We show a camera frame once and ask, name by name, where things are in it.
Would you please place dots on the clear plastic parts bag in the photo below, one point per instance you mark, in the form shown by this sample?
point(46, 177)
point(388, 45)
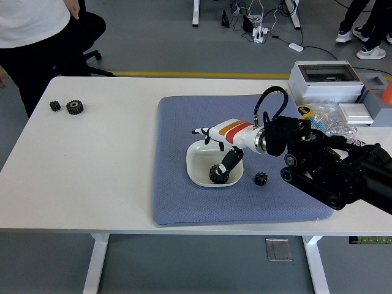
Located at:
point(333, 118)

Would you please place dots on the large black gear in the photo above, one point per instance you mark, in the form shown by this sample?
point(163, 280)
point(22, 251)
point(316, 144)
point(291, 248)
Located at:
point(213, 178)
point(74, 107)

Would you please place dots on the small black gear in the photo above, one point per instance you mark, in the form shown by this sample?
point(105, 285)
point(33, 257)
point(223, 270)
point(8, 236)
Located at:
point(261, 178)
point(54, 106)

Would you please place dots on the grey electrical enclosure box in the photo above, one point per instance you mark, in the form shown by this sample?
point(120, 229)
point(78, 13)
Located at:
point(324, 87)

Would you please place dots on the table height control panel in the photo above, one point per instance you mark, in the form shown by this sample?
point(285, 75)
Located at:
point(370, 240)

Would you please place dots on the black floor stand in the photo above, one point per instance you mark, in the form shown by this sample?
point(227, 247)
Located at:
point(225, 20)

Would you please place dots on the green white terminal connectors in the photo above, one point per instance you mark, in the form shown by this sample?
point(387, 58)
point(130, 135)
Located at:
point(281, 91)

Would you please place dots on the person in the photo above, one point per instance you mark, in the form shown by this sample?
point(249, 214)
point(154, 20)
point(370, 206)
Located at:
point(376, 30)
point(30, 24)
point(350, 18)

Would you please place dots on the blue resistor strip bundle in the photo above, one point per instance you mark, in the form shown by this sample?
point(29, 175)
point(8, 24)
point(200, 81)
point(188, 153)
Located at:
point(318, 121)

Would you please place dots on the yellow black tape measure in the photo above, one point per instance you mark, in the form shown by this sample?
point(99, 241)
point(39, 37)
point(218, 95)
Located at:
point(303, 109)

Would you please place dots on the grey charger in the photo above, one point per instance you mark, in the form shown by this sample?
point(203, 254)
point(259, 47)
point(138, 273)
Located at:
point(235, 7)

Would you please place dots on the white floor adapter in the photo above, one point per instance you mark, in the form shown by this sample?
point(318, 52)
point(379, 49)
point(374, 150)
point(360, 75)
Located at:
point(296, 46)

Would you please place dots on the grey block with square hole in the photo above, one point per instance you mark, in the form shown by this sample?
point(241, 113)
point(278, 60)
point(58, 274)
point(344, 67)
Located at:
point(375, 101)

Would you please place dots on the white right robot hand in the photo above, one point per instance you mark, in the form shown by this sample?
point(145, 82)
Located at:
point(232, 131)

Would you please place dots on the metal floor plate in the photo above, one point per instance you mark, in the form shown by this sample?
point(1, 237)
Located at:
point(278, 249)

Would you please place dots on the black office chair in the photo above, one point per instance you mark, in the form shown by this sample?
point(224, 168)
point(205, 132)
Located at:
point(92, 27)

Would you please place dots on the blue-grey padded mat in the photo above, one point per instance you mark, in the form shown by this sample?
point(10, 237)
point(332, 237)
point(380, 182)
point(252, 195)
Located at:
point(183, 122)

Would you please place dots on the white power strip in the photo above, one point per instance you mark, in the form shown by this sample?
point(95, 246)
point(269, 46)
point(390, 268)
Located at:
point(260, 34)

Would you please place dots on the orange cone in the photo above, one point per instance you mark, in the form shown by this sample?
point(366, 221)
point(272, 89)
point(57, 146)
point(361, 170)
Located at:
point(387, 95)

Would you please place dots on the white table leg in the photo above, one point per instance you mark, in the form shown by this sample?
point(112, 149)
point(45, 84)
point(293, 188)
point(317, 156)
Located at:
point(317, 266)
point(96, 263)

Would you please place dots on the white square dish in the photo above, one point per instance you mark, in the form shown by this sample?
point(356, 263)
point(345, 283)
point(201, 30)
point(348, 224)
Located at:
point(199, 165)

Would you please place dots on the white flat switch panel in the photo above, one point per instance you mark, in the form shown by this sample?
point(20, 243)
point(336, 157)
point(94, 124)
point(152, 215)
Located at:
point(355, 111)

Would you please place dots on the black power brick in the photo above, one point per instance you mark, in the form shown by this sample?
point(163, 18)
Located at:
point(248, 23)

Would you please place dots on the white desk leg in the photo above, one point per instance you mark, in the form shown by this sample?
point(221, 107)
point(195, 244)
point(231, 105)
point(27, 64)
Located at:
point(196, 12)
point(294, 15)

